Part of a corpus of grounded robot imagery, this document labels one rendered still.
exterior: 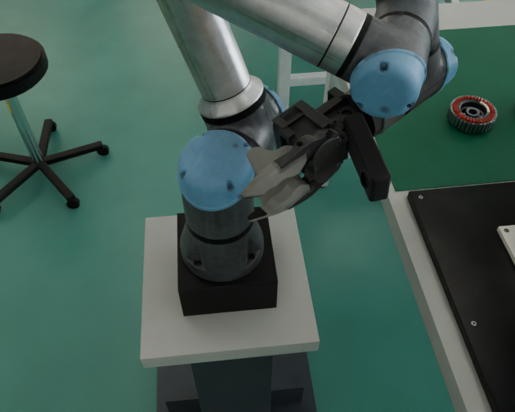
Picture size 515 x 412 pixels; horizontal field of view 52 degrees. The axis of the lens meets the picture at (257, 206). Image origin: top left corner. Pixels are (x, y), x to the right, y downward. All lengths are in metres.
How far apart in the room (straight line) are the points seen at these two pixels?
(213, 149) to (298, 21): 0.29
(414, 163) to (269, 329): 0.54
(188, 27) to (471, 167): 0.77
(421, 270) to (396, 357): 0.77
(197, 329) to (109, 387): 0.84
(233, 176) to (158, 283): 0.35
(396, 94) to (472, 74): 1.02
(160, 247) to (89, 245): 1.02
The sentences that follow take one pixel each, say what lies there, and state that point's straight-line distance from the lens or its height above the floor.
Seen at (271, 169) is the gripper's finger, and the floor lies 1.18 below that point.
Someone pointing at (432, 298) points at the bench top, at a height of 0.75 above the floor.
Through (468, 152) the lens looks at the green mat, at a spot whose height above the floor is 0.75.
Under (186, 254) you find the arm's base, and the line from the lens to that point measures 0.93.
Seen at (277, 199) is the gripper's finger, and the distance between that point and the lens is 0.68.
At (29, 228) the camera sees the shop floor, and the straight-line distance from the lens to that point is 2.24.
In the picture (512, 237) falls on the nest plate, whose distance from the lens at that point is 1.17.
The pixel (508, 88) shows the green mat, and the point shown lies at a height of 0.75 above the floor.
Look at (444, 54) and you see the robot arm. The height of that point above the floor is 1.21.
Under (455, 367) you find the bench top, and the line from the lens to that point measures 1.02.
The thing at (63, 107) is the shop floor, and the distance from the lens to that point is 2.72.
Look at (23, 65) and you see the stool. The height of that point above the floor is 0.56.
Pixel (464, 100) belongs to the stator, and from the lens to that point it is 1.45.
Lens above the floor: 1.63
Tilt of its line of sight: 50 degrees down
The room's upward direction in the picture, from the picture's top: straight up
